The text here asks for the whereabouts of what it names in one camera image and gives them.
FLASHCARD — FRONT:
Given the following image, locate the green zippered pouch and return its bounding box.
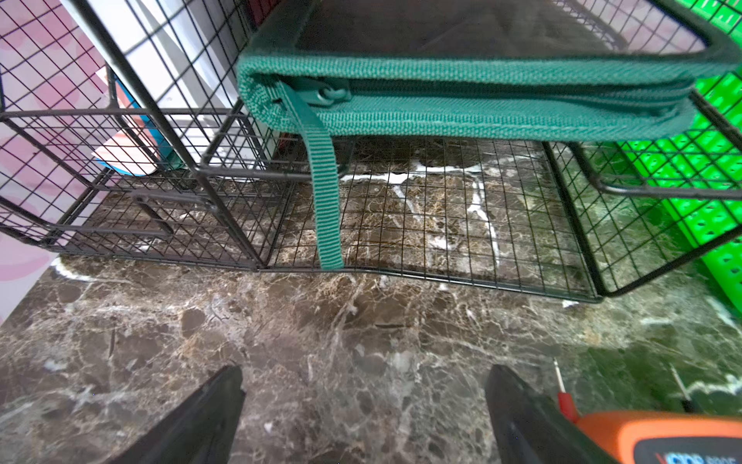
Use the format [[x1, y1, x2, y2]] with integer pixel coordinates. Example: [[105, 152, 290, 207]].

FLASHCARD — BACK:
[[235, 1, 741, 271]]

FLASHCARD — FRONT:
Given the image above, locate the black wire basket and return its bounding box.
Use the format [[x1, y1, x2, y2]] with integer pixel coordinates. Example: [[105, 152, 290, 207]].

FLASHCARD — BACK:
[[1, 1, 741, 304]]

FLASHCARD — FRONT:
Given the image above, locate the orange Victor multimeter upper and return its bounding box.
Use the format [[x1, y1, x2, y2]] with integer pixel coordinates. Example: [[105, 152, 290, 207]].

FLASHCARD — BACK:
[[551, 358, 742, 464]]

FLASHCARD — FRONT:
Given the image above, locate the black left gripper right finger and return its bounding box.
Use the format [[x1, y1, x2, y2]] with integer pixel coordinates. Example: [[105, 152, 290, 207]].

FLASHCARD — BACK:
[[484, 365, 614, 464]]

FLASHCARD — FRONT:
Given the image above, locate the green plastic basket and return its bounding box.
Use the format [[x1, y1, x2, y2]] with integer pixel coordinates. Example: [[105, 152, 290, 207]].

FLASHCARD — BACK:
[[613, 0, 742, 314]]

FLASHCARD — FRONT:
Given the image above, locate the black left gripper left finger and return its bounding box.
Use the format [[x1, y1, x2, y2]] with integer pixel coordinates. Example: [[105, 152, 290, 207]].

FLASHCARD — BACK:
[[113, 365, 245, 464]]

